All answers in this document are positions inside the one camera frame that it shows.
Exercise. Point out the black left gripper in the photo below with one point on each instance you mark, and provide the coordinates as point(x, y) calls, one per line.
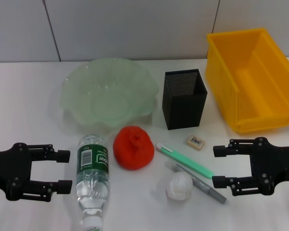
point(12, 166)

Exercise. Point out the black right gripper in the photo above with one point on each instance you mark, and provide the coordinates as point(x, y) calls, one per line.
point(274, 166)

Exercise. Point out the clear water bottle green label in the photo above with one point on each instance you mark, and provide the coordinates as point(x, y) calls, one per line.
point(91, 168)

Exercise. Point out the mint green pen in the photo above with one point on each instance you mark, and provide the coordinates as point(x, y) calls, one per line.
point(187, 162)

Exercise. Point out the white paper ball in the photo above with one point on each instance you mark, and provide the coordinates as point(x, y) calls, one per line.
point(179, 186)

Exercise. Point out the red-orange toy orange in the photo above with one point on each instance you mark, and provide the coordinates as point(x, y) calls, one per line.
point(132, 154)

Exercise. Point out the grey marker pen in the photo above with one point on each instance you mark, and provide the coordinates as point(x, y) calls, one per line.
point(203, 187)

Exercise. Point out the beige eraser with barcode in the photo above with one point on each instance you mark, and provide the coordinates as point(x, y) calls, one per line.
point(195, 141)

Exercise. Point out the black mesh pen holder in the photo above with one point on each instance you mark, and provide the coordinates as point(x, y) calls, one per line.
point(183, 110)

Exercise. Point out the pale green glass fruit bowl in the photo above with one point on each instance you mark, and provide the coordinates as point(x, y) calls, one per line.
point(86, 96)

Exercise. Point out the yellow plastic storage bin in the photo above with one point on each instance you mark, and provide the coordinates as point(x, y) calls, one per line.
point(255, 72)

